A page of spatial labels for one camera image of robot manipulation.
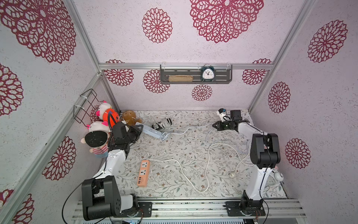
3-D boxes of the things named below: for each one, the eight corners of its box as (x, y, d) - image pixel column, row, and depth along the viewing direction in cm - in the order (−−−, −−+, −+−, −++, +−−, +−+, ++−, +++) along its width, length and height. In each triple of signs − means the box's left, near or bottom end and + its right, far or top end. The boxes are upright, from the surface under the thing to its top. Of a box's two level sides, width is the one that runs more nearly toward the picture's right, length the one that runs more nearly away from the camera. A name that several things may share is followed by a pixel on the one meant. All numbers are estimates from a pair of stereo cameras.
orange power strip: (138, 187, 83) (136, 185, 80) (142, 162, 93) (141, 159, 91) (147, 187, 83) (146, 185, 80) (150, 162, 93) (150, 159, 91)
